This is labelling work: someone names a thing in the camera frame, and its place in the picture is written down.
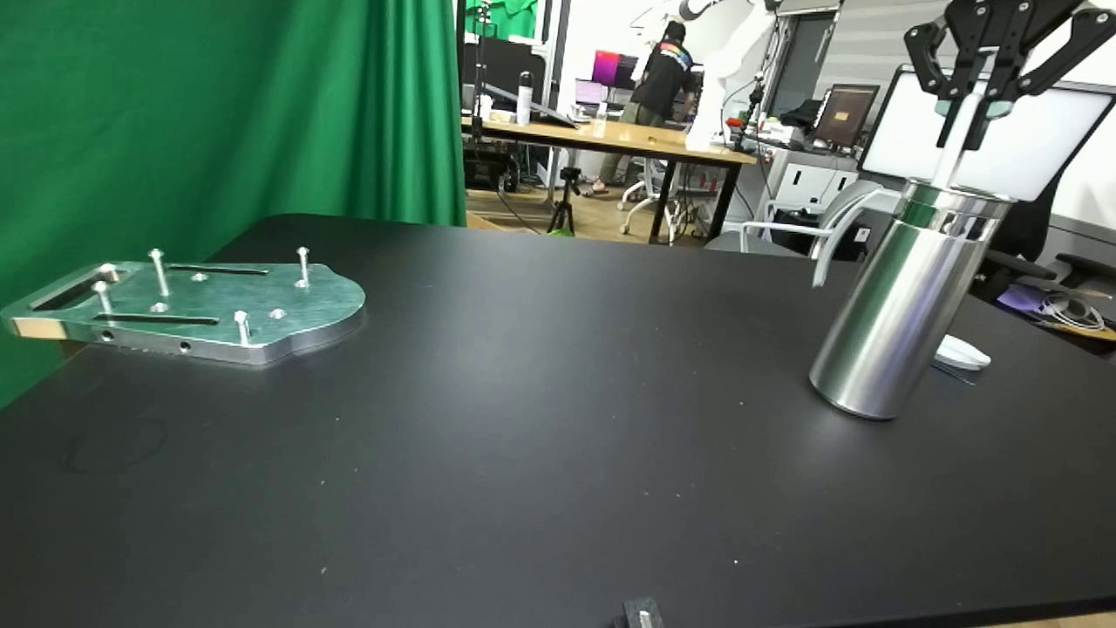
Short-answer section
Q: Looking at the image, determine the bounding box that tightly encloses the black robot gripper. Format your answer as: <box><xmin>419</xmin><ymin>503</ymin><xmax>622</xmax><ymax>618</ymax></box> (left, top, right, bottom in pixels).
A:
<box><xmin>902</xmin><ymin>0</ymin><xmax>1116</xmax><ymax>149</ymax></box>

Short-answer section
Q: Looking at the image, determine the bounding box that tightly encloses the silver metal bottle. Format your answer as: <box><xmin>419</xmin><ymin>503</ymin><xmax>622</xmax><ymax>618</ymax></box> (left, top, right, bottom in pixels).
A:
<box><xmin>809</xmin><ymin>180</ymin><xmax>1008</xmax><ymax>417</ymax></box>

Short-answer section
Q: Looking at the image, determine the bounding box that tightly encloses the large white computer monitor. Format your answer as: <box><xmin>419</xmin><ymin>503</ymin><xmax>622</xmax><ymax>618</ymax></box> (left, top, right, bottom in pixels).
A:
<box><xmin>862</xmin><ymin>66</ymin><xmax>1111</xmax><ymax>203</ymax></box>

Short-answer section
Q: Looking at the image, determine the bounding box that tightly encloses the dark laptop on stand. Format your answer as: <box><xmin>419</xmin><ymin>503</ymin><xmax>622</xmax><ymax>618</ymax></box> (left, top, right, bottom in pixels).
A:
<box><xmin>813</xmin><ymin>82</ymin><xmax>880</xmax><ymax>146</ymax></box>

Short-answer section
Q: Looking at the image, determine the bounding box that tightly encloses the white office chair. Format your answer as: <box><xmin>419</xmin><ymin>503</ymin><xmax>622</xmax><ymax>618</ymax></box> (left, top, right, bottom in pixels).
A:
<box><xmin>734</xmin><ymin>180</ymin><xmax>888</xmax><ymax>286</ymax></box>

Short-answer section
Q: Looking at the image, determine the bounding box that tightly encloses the white oval lid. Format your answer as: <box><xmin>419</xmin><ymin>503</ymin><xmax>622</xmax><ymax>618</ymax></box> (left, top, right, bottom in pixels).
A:
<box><xmin>934</xmin><ymin>335</ymin><xmax>989</xmax><ymax>373</ymax></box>

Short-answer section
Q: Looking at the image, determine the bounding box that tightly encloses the person in dark shirt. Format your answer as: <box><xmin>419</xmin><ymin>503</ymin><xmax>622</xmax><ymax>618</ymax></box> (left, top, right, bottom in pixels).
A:
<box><xmin>631</xmin><ymin>21</ymin><xmax>695</xmax><ymax>125</ymax></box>

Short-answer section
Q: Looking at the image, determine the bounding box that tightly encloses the wooden background table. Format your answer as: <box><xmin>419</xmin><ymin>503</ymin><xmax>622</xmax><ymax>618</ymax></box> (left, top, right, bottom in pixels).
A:
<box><xmin>460</xmin><ymin>118</ymin><xmax>753</xmax><ymax>238</ymax></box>

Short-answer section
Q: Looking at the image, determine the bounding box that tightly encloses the background monitor with purple screen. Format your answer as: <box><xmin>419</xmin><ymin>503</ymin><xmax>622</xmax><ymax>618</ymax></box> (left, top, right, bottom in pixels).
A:
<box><xmin>594</xmin><ymin>50</ymin><xmax>634</xmax><ymax>86</ymax></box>

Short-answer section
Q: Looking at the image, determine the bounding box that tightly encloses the white bolt back right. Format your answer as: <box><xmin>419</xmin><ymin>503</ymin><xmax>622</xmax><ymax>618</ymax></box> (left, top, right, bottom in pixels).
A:
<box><xmin>293</xmin><ymin>245</ymin><xmax>311</xmax><ymax>288</ymax></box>

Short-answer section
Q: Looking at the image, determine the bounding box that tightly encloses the white bolt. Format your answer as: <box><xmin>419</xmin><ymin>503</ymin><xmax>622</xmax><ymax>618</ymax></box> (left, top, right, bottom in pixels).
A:
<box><xmin>90</xmin><ymin>280</ymin><xmax>111</xmax><ymax>314</ymax></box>
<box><xmin>151</xmin><ymin>249</ymin><xmax>171</xmax><ymax>301</ymax></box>
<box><xmin>293</xmin><ymin>245</ymin><xmax>311</xmax><ymax>288</ymax></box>
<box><xmin>235</xmin><ymin>309</ymin><xmax>251</xmax><ymax>344</ymax></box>

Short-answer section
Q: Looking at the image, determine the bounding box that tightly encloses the green metal fixture plate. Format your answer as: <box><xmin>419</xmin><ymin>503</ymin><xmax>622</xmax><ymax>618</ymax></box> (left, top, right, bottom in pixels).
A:
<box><xmin>4</xmin><ymin>260</ymin><xmax>366</xmax><ymax>370</ymax></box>

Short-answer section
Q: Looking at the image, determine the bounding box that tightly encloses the white bolt front right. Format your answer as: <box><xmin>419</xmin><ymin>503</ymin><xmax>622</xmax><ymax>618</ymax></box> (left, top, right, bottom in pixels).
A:
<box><xmin>235</xmin><ymin>309</ymin><xmax>251</xmax><ymax>344</ymax></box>

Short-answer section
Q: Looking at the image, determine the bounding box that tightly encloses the white bolt back left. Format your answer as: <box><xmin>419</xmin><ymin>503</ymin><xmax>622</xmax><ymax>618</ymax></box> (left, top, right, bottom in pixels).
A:
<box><xmin>151</xmin><ymin>249</ymin><xmax>171</xmax><ymax>301</ymax></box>

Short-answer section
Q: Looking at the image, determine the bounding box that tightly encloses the green screen curtain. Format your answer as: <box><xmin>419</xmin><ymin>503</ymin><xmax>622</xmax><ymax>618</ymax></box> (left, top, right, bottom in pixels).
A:
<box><xmin>0</xmin><ymin>0</ymin><xmax>469</xmax><ymax>411</ymax></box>

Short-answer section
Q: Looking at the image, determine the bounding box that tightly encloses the white bolt front left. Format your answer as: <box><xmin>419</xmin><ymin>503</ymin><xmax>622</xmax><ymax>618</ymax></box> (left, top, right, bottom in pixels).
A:
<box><xmin>90</xmin><ymin>280</ymin><xmax>111</xmax><ymax>314</ymax></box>

